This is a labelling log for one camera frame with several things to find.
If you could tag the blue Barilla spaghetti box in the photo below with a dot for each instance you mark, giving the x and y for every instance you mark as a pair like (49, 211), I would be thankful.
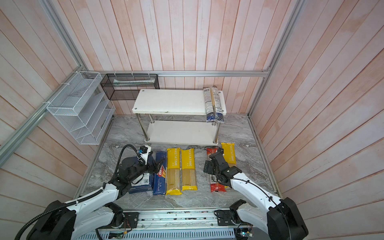
(160, 178)

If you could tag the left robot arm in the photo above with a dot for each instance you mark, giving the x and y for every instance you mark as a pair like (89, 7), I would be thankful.
(70, 220)

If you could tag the black mesh basket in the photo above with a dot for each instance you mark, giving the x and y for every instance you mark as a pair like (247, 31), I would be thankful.
(126, 87)

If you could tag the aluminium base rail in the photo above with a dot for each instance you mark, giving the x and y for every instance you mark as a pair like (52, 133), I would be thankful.
(190, 224)

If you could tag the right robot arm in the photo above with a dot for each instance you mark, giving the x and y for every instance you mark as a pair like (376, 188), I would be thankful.
(277, 217)

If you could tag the yellow pastatime spaghetti pack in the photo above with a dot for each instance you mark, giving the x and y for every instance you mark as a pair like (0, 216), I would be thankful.
(189, 181)
(173, 172)

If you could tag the yellow spaghetti pack far right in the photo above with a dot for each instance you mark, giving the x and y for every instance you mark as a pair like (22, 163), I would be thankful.
(229, 154)

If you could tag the white wire mesh rack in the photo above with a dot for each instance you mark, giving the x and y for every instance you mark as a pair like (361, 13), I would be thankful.
(81, 110)

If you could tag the red spaghetti pack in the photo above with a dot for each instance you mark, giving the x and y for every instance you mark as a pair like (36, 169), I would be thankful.
(214, 184)

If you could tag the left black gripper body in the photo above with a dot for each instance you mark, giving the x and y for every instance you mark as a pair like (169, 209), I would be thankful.
(141, 168)

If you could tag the white two-tier shelf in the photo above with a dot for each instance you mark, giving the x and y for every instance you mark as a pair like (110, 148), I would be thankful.
(174, 103)

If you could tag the blue white-label spaghetti pack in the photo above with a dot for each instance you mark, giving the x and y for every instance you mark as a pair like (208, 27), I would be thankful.
(213, 105)

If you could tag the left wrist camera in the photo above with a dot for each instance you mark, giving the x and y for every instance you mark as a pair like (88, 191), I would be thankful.
(144, 153)

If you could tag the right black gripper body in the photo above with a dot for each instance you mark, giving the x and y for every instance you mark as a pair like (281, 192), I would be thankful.
(210, 168)

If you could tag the dark blue pasta bag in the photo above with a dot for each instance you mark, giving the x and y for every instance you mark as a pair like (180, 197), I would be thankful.
(143, 183)

